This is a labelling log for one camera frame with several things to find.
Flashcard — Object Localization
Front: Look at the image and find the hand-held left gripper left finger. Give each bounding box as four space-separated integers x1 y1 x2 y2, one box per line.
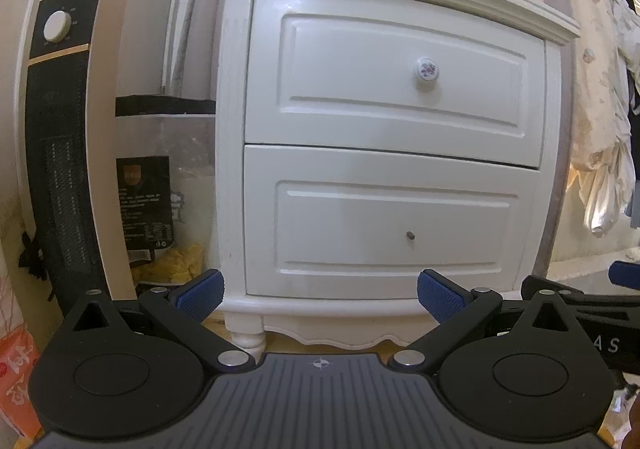
62 269 256 372

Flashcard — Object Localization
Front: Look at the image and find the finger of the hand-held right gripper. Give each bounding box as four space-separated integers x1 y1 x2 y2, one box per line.
608 260 640 291
521 275 640 314

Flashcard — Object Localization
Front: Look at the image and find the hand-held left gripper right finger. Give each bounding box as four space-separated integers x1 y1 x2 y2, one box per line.
387 269 583 372

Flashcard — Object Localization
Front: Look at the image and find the white drawer without knob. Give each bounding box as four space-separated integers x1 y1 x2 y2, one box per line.
243 144 543 302

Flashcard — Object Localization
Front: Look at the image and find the floral ceramic drawer knob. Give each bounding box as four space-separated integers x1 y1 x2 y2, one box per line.
412 56 441 82

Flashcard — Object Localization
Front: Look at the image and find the white drawer with floral knob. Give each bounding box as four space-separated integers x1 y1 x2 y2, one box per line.
244 0 547 168

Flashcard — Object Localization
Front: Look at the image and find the yellow crumpled cloth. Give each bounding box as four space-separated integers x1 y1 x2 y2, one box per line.
131 243 206 283

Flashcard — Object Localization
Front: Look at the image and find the black labelled packet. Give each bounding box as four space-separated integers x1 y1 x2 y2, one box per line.
116 156 176 262

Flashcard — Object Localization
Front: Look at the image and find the clear plastic bag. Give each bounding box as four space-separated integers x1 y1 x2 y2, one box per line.
115 95 217 285

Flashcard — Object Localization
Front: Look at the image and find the white wooden nightstand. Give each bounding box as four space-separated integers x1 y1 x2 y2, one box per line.
202 0 581 362

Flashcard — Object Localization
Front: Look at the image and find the black ribbon bow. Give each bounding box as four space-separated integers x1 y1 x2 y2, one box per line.
19 229 56 302

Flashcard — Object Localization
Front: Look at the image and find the cream printed hanging garment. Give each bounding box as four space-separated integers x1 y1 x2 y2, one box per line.
560 0 637 237

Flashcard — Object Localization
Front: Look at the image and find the cream and black tower heater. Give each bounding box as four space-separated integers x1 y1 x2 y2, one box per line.
19 0 126 317

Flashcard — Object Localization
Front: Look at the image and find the red and white bag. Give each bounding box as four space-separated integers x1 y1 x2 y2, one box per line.
0 324 43 440

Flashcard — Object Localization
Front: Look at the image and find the dark hanging garment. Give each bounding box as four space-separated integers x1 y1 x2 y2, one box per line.
607 0 640 116

